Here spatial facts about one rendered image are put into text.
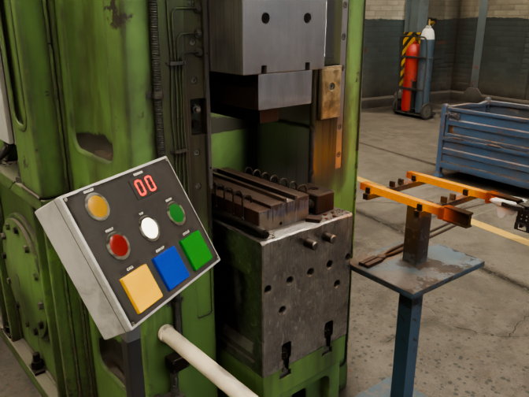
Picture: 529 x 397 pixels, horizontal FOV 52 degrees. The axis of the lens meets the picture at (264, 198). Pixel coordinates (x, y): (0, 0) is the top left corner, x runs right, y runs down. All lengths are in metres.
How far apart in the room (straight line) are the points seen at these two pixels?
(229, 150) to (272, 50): 0.65
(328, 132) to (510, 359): 1.49
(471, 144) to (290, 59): 3.98
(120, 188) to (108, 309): 0.25
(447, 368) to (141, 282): 1.86
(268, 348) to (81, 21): 1.11
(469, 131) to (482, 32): 5.38
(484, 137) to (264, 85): 4.00
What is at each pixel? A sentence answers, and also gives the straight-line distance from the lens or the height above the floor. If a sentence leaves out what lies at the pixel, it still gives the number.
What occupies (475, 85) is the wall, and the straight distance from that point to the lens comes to 10.71.
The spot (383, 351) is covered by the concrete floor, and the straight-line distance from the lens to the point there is 2.74.
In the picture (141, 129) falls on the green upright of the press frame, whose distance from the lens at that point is 1.44.
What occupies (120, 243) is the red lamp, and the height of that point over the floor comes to 1.09.
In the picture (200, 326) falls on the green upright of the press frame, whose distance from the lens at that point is 1.75.
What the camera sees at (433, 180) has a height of 0.96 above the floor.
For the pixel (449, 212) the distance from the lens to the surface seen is 1.68.
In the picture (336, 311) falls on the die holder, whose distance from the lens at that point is 1.86.
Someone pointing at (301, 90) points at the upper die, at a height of 1.31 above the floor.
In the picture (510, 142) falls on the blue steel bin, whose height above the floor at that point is 0.47.
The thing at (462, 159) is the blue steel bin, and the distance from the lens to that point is 5.47.
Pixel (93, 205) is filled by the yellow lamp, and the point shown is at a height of 1.17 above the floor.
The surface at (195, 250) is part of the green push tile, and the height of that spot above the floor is 1.01.
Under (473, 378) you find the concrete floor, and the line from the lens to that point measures 2.68.
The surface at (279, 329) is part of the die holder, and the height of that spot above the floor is 0.61.
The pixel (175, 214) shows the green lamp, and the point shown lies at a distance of 1.23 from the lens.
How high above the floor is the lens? 1.51
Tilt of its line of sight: 19 degrees down
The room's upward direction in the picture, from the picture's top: straight up
